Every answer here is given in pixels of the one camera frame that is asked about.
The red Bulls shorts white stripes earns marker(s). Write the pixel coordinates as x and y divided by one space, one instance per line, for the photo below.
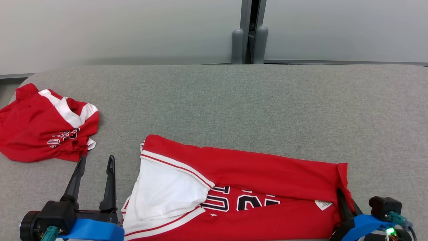
30 134

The teal right camera connector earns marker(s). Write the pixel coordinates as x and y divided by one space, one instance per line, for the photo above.
396 219

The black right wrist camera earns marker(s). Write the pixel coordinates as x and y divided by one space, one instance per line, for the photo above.
383 206

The teal left camera connector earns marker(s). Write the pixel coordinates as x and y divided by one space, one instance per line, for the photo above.
50 233

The blue left camera bracket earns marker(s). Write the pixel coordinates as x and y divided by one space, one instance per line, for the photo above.
93 231

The grey partition base rail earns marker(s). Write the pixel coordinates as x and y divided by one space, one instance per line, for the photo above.
334 62
16 75

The grey rounded partition foot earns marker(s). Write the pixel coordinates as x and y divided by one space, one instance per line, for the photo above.
261 45
237 47

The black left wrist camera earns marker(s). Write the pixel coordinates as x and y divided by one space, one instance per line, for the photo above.
55 216

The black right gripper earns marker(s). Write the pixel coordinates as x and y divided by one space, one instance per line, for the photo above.
337 232

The teal camera connector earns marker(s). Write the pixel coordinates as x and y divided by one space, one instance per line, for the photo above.
396 219
50 233

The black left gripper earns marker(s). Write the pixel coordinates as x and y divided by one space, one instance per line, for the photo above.
28 226

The grey partition joint post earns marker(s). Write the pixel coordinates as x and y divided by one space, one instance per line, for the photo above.
245 13

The red Bulls jersey white sleeves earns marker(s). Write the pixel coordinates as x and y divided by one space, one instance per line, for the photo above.
250 167

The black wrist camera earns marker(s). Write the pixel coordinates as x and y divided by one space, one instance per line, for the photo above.
383 206
55 216

